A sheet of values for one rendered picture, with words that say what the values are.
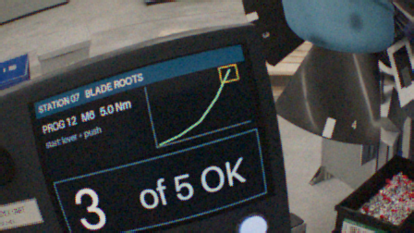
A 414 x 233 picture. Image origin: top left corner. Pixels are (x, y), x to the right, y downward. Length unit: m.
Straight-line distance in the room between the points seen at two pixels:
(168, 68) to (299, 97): 0.67
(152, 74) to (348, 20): 0.18
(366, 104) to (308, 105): 0.12
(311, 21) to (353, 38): 0.02
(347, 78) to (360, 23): 0.79
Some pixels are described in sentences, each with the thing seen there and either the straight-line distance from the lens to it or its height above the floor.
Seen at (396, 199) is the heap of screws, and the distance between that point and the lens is 1.02.
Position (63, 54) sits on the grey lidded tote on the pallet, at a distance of 3.75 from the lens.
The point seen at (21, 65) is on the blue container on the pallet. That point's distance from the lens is 4.36.
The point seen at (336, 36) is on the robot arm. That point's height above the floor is 1.29.
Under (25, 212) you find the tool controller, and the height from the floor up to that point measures 1.17.
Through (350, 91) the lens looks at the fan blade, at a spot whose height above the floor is 0.99.
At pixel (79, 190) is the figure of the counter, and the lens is 0.43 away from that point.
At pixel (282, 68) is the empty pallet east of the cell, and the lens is 3.84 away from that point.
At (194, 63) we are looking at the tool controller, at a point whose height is 1.24.
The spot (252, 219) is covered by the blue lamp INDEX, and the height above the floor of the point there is 1.13.
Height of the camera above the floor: 1.37
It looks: 22 degrees down
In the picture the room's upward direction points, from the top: 5 degrees counter-clockwise
